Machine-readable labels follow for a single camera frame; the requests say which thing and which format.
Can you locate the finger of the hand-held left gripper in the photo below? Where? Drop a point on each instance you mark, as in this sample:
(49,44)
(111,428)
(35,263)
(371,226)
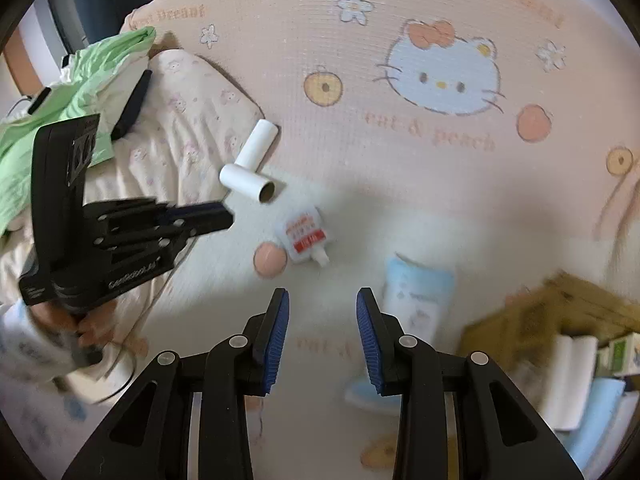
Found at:
(200,210)
(210,227)

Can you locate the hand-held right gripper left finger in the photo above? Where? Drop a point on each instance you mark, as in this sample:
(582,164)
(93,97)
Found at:
(277,340)

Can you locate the person's left hand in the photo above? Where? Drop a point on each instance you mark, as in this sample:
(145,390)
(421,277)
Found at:
(95,332)

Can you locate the white and black device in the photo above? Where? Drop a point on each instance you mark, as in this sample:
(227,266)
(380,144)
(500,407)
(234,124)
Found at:
(42,97)

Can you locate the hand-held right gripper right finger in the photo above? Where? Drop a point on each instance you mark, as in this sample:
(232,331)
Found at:
(367,340)

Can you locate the small printed white-green carton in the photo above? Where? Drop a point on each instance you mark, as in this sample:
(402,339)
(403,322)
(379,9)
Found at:
(622,355)

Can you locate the green cloth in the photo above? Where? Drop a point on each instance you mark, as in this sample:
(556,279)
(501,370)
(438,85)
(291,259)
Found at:
(85,90)

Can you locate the white paper tube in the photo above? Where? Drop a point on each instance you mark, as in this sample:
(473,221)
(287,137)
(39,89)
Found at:
(562,380)
(257,145)
(586,357)
(245,183)

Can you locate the blue white tissue pack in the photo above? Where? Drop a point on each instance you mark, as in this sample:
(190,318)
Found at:
(425,295)

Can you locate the cream printed pillow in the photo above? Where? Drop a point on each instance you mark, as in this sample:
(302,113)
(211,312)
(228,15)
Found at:
(190,110)

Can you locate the person's left forearm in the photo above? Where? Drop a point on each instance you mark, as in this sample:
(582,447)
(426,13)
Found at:
(20,347)

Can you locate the cardboard box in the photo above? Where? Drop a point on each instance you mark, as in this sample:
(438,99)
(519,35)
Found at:
(520,320)

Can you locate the pink cat-print blanket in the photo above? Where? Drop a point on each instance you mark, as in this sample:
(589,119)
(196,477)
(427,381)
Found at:
(350,170)

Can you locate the white pouch with red label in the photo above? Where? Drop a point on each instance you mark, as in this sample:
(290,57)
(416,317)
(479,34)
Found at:
(302,237)

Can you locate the light blue packet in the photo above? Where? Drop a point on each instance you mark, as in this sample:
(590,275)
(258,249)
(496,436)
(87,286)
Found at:
(600,420)

